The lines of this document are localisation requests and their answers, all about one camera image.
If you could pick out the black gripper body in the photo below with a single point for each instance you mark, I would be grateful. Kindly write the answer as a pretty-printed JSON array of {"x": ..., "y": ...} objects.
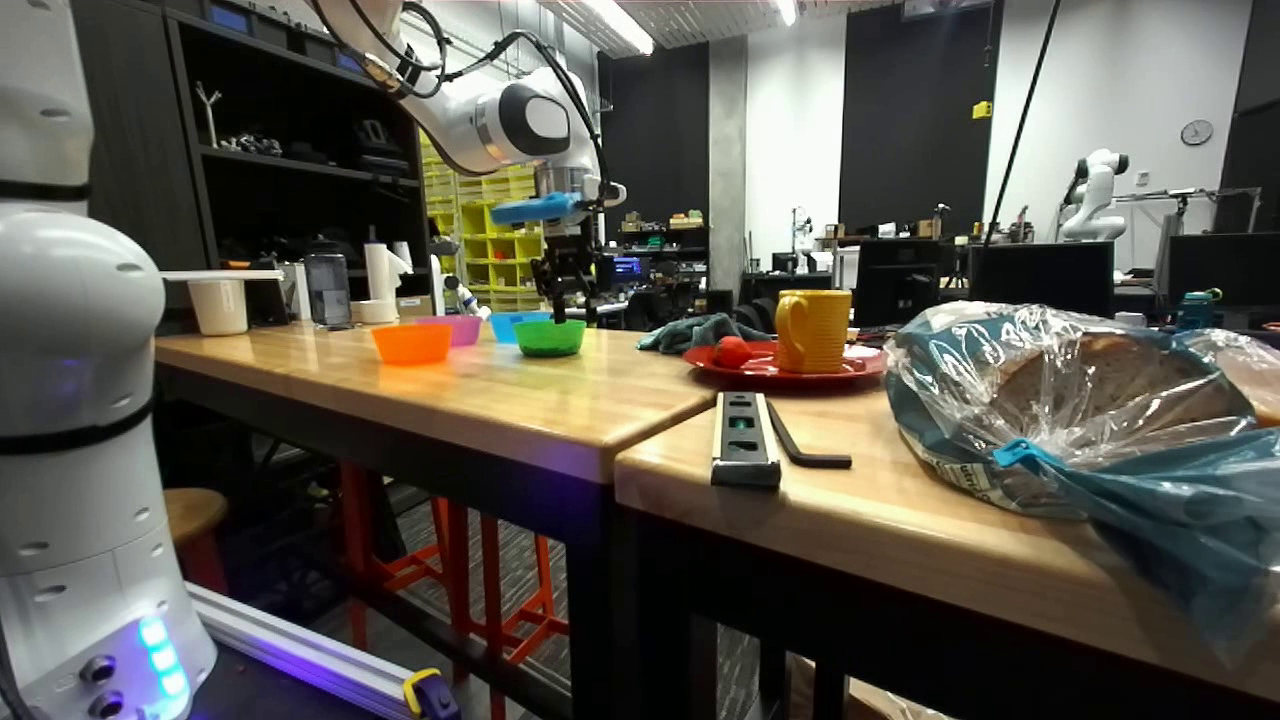
[{"x": 566, "y": 274}]

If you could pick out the green plastic bowl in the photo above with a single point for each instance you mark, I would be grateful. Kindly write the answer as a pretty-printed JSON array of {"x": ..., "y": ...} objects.
[{"x": 551, "y": 336}]

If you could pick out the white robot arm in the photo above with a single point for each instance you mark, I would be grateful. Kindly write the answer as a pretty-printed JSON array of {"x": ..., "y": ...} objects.
[{"x": 99, "y": 618}]

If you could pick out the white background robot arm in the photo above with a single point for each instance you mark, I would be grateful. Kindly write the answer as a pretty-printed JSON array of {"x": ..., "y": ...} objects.
[{"x": 1089, "y": 201}]

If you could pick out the blue plastic bowl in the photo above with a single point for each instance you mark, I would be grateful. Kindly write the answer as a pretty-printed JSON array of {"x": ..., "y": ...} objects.
[{"x": 511, "y": 320}]

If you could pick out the purple plastic bowl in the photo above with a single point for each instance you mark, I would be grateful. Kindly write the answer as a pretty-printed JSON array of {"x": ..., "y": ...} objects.
[{"x": 467, "y": 329}]

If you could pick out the orange plastic bowl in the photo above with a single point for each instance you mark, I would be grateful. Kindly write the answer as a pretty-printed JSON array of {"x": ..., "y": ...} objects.
[{"x": 409, "y": 346}]

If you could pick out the teal cloth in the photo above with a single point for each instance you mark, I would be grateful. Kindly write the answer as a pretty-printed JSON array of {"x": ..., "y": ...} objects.
[{"x": 695, "y": 335}]

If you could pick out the red tomato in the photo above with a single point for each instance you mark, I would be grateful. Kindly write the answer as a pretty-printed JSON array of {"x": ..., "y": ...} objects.
[{"x": 729, "y": 354}]

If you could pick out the red plate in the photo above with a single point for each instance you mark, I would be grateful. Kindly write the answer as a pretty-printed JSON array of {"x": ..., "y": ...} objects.
[{"x": 749, "y": 366}]

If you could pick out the yellow mug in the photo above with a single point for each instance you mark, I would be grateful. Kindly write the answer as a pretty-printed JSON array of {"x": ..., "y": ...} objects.
[{"x": 809, "y": 329}]

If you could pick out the grey power strip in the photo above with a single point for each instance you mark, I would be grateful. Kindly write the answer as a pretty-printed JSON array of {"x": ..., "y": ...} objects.
[{"x": 740, "y": 455}]

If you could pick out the black shelving unit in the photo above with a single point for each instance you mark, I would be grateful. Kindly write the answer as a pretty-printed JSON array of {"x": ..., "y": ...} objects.
[{"x": 238, "y": 137}]

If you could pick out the white cup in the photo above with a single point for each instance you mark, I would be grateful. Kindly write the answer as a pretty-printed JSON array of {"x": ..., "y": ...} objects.
[{"x": 218, "y": 304}]

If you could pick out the wooden round stool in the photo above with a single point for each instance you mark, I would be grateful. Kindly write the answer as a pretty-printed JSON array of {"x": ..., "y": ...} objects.
[{"x": 192, "y": 517}]

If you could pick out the bread in plastic bag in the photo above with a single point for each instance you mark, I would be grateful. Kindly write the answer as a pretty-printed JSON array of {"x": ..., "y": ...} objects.
[{"x": 1161, "y": 443}]

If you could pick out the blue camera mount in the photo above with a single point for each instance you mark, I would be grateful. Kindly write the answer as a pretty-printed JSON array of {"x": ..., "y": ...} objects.
[{"x": 536, "y": 210}]

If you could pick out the wall clock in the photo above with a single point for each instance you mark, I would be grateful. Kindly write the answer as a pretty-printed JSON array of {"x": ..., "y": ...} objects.
[{"x": 1197, "y": 132}]

